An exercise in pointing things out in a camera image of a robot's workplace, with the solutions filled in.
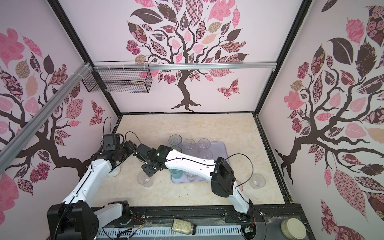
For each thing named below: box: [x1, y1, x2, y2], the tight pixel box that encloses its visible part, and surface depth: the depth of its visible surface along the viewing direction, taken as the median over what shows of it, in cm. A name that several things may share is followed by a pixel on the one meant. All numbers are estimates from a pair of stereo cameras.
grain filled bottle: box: [171, 218, 197, 235], surface depth 68 cm
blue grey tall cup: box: [168, 134, 183, 146], surface depth 89 cm
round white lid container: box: [280, 218, 307, 240], surface depth 67 cm
